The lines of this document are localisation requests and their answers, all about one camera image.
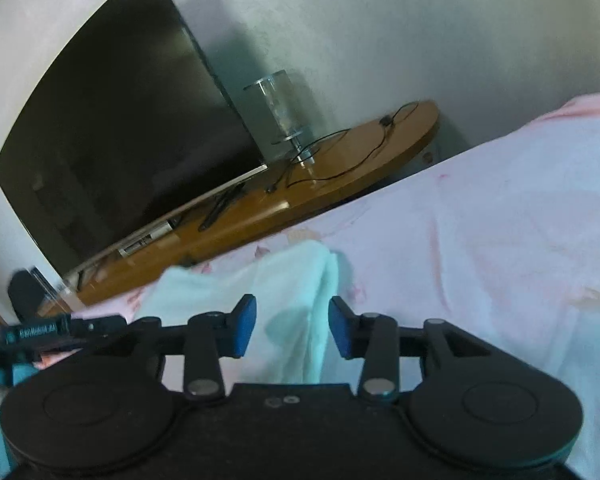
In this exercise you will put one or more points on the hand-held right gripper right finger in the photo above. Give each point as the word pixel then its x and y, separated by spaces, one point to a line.
pixel 341 329

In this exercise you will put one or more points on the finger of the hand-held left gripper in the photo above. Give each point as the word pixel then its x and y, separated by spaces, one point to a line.
pixel 40 334

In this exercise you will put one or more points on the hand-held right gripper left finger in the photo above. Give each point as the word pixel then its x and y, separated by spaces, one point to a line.
pixel 242 327

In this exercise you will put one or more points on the small white garment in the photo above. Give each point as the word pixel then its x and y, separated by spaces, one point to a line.
pixel 285 290

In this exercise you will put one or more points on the dark round object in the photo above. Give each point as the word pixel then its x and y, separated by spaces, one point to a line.
pixel 26 292

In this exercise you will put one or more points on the white flat device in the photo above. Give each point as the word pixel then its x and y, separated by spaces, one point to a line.
pixel 145 239

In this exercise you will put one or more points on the pink floral bed sheet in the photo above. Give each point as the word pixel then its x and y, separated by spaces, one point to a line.
pixel 480 240

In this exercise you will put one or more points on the wooden television stand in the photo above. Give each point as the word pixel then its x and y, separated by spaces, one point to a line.
pixel 340 160

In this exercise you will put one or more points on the black flat television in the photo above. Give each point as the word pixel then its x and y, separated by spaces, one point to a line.
pixel 120 135

